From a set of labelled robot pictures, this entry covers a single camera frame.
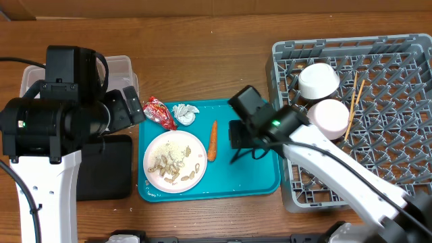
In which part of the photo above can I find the white tissue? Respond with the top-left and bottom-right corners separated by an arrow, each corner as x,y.
173,103 -> 200,126

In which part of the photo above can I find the pink bowl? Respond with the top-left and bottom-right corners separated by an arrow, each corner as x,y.
306,99 -> 350,140

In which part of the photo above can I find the white bowl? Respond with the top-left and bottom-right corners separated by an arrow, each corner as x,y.
298,63 -> 340,100

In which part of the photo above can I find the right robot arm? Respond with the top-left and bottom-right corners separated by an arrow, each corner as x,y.
231,103 -> 431,242

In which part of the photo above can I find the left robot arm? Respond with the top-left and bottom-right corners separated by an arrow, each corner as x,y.
1,45 -> 145,242

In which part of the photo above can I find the grey dishwasher rack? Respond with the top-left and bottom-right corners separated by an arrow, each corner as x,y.
266,34 -> 431,195

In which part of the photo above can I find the red snack wrapper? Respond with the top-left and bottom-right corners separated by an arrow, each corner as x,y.
143,97 -> 177,130

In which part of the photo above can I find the clear plastic bin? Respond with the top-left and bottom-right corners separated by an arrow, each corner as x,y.
18,55 -> 140,135

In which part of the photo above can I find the orange carrot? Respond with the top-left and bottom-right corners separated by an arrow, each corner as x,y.
207,121 -> 218,161

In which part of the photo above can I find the teal serving tray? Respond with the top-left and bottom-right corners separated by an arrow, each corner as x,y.
138,99 -> 281,203

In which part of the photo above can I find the black tray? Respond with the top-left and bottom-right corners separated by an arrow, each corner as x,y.
76,135 -> 133,201

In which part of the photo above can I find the pink plate with peanuts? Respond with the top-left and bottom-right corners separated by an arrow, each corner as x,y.
143,130 -> 207,194

